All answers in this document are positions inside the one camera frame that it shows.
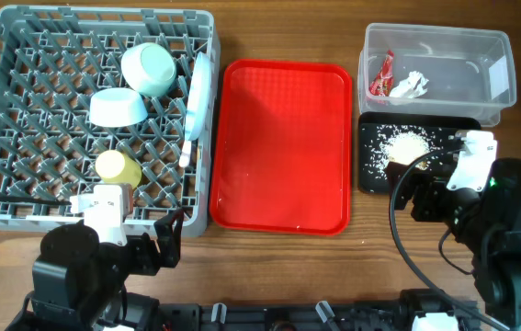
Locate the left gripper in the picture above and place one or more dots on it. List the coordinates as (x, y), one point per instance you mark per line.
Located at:
(152, 260)

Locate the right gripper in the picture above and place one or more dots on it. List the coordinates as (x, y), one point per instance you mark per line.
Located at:
(435, 188)

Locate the food scraps and rice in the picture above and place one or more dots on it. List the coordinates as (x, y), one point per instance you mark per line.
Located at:
(397, 143)

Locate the yellow plastic cup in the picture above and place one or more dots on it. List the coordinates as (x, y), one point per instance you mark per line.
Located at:
(114, 167)

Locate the white plastic fork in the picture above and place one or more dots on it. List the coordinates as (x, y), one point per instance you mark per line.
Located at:
(184, 159)

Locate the white napkin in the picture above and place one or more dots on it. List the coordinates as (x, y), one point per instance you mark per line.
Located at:
(411, 87)

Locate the red sauce packet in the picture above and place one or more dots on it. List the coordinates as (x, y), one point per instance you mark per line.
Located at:
(382, 84)

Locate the light blue plate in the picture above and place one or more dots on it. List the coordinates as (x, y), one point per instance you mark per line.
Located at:
(198, 97)

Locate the light blue food bowl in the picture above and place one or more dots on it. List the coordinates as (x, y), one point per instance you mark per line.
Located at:
(149, 69)

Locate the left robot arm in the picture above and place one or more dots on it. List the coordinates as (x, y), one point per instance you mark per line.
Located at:
(79, 282)

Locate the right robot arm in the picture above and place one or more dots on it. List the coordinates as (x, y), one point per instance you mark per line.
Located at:
(488, 223)

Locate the black waste tray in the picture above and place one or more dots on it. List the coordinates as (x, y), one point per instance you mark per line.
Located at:
(448, 125)

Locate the grey dishwasher rack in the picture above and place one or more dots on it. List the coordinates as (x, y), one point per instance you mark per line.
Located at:
(52, 60)

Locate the clear plastic bin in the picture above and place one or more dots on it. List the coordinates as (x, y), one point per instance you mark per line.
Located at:
(470, 72)

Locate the red plastic tray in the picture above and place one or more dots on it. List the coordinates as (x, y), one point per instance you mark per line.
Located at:
(282, 160)

